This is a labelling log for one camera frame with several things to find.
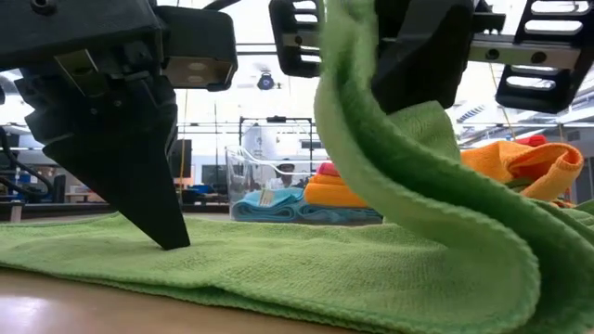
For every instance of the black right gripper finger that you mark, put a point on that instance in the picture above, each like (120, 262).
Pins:
(417, 55)

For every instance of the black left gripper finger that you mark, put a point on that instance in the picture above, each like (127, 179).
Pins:
(120, 162)

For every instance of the orange microfiber towel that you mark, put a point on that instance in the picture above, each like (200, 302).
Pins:
(501, 162)
(329, 192)

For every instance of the clear plastic bin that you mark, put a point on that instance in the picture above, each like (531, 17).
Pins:
(241, 162)

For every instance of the pink microfiber towel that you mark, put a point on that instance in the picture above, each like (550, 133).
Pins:
(327, 169)

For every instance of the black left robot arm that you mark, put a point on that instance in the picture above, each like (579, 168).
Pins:
(7, 160)

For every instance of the background work desk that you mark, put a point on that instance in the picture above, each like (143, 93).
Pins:
(83, 192)

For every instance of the black monitor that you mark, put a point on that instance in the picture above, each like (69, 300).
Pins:
(181, 158)

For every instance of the red object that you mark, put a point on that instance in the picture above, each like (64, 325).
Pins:
(533, 139)

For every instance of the person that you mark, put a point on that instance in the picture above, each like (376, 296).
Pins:
(285, 178)

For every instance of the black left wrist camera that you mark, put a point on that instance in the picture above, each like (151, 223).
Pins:
(199, 46)

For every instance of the black ceiling camera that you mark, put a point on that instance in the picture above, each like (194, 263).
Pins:
(265, 81)

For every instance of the black overhead frame beam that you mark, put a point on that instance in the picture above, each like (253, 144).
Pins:
(255, 48)

